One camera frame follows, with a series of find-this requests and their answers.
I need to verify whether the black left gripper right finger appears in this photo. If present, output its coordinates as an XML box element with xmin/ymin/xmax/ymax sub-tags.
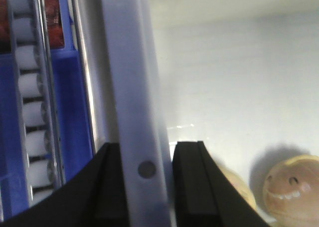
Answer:
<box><xmin>172</xmin><ymin>141</ymin><xmax>268</xmax><ymax>227</ymax></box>

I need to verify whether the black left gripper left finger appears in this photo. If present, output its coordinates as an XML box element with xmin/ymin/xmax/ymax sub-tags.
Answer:
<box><xmin>1</xmin><ymin>143</ymin><xmax>129</xmax><ymax>227</ymax></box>

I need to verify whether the cream plush ball green trim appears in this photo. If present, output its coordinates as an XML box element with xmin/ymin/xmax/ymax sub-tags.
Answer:
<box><xmin>217</xmin><ymin>163</ymin><xmax>257</xmax><ymax>211</ymax></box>

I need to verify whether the pink plush ball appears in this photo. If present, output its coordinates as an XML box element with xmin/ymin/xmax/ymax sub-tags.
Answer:
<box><xmin>263</xmin><ymin>155</ymin><xmax>319</xmax><ymax>227</ymax></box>

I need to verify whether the white Totelife plastic crate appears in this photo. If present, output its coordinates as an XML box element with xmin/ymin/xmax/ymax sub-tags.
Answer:
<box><xmin>99</xmin><ymin>0</ymin><xmax>319</xmax><ymax>227</ymax></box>

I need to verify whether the blue bin beside crate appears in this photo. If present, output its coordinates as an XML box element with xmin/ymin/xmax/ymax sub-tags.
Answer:
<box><xmin>0</xmin><ymin>0</ymin><xmax>92</xmax><ymax>223</ymax></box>

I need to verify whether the white roller track left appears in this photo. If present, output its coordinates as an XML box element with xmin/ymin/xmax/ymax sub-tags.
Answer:
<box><xmin>7</xmin><ymin>0</ymin><xmax>65</xmax><ymax>206</ymax></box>

